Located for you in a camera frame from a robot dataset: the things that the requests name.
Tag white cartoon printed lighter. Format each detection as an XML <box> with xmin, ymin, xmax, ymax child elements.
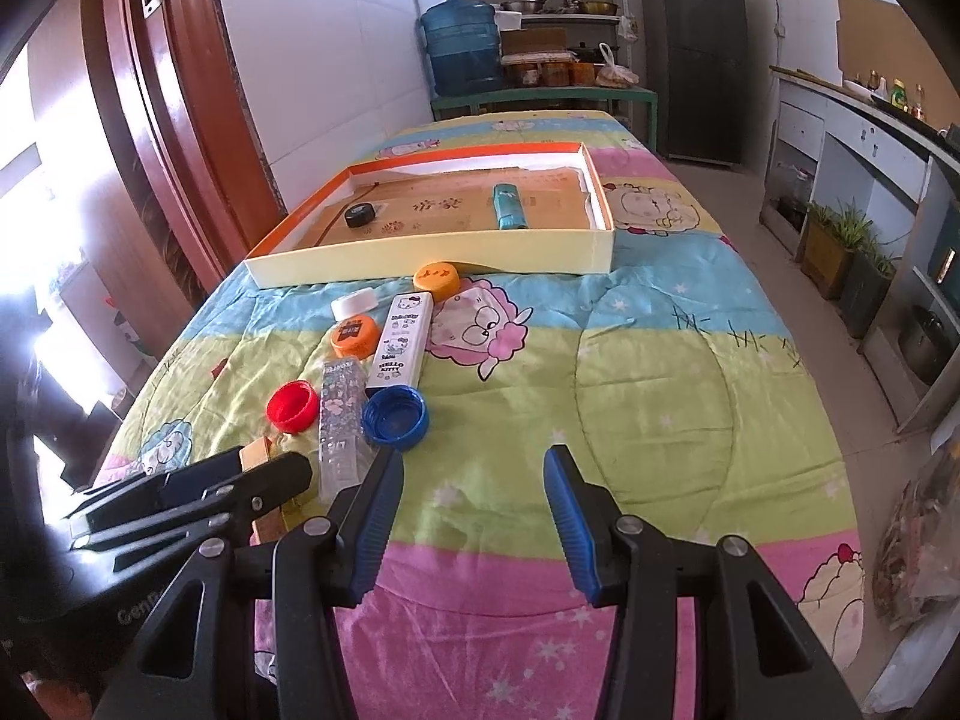
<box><xmin>365</xmin><ymin>292</ymin><xmax>434</xmax><ymax>400</ymax></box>

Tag red bottle cap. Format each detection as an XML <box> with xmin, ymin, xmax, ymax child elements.
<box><xmin>268</xmin><ymin>382</ymin><xmax>320</xmax><ymax>434</ymax></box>

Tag brown planter with grass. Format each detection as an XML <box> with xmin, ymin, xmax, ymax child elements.
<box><xmin>799</xmin><ymin>202</ymin><xmax>872</xmax><ymax>301</ymax></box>

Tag small gold box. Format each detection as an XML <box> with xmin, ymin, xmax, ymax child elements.
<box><xmin>238</xmin><ymin>436</ymin><xmax>290</xmax><ymax>545</ymax></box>

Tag metal cooking pot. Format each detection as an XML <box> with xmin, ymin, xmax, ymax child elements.
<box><xmin>898</xmin><ymin>305</ymin><xmax>950</xmax><ymax>385</ymax></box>

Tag cardboard sheet on wall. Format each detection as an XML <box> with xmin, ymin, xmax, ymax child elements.
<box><xmin>835</xmin><ymin>0</ymin><xmax>912</xmax><ymax>85</ymax></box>

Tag clear floral printed lighter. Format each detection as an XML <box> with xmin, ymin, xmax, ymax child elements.
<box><xmin>316</xmin><ymin>358</ymin><xmax>376</xmax><ymax>500</ymax></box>

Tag grey counter cabinet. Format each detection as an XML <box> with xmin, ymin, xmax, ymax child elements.
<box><xmin>759</xmin><ymin>66</ymin><xmax>960</xmax><ymax>432</ymax></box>

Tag dark planter with grass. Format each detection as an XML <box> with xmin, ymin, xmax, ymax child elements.
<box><xmin>838</xmin><ymin>240</ymin><xmax>899</xmax><ymax>340</ymax></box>

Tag shallow orange-rimmed cardboard box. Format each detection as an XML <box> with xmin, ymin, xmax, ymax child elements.
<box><xmin>245</xmin><ymin>141</ymin><xmax>617</xmax><ymax>290</ymax></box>

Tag plain orange bottle cap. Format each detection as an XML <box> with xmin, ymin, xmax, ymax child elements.
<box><xmin>413</xmin><ymin>262</ymin><xmax>461</xmax><ymax>299</ymax></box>

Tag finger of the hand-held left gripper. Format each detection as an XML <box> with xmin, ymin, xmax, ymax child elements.
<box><xmin>71</xmin><ymin>454</ymin><xmax>314</xmax><ymax>572</ymax></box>
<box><xmin>66</xmin><ymin>448</ymin><xmax>248</xmax><ymax>520</ymax></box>

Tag orange cap with dark label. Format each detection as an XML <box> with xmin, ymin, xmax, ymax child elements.
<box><xmin>331</xmin><ymin>317</ymin><xmax>380</xmax><ymax>359</ymax></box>

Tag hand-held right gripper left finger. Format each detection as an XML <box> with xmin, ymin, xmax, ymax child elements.
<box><xmin>90</xmin><ymin>448</ymin><xmax>406</xmax><ymax>720</ymax></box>

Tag blue water jug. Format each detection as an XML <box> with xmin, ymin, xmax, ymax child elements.
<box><xmin>417</xmin><ymin>0</ymin><xmax>505</xmax><ymax>97</ymax></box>

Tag blue bottle cap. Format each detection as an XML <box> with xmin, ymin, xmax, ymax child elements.
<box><xmin>361</xmin><ymin>385</ymin><xmax>429</xmax><ymax>451</ymax></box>

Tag red-brown wooden door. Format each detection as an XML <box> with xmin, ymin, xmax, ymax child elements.
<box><xmin>79</xmin><ymin>0</ymin><xmax>290</xmax><ymax>312</ymax></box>

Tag plastic bag of food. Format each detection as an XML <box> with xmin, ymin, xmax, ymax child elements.
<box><xmin>595</xmin><ymin>43</ymin><xmax>643</xmax><ymax>89</ymax></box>

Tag crumpled plastic bags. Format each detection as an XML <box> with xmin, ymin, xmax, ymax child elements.
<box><xmin>870</xmin><ymin>442</ymin><xmax>960</xmax><ymax>713</ymax></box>

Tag cartoon printed blanket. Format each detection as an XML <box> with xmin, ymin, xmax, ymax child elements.
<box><xmin>90</xmin><ymin>109</ymin><xmax>863</xmax><ymax>720</ymax></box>

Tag dark grey refrigerator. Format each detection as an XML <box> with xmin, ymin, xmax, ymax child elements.
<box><xmin>637</xmin><ymin>0</ymin><xmax>749</xmax><ymax>167</ymax></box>

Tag brown cardboard carton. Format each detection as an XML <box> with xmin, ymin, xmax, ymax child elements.
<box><xmin>500</xmin><ymin>28</ymin><xmax>569</xmax><ymax>56</ymax></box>

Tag white bottle cap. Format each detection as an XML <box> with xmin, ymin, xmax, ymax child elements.
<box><xmin>331</xmin><ymin>289</ymin><xmax>376</xmax><ymax>322</ymax></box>

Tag teal lighter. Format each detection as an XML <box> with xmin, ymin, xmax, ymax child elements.
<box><xmin>493</xmin><ymin>184</ymin><xmax>527</xmax><ymax>230</ymax></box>

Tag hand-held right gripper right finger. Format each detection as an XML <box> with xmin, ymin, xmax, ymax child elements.
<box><xmin>544</xmin><ymin>444</ymin><xmax>863</xmax><ymax>720</ymax></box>

